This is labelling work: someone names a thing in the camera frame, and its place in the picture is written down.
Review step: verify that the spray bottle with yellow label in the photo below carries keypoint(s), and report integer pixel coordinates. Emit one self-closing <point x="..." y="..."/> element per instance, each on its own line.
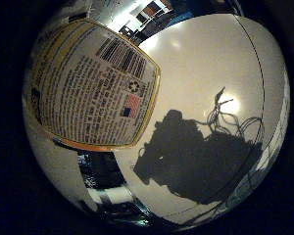
<point x="91" y="88"/>

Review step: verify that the black box device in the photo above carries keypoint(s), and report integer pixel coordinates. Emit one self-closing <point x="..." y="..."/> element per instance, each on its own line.
<point x="99" y="171"/>

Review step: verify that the shelving with brown boxes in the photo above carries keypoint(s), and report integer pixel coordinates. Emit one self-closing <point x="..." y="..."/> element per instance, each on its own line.
<point x="147" y="16"/>

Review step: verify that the blue container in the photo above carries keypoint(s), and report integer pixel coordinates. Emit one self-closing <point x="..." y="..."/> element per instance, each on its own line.
<point x="181" y="19"/>

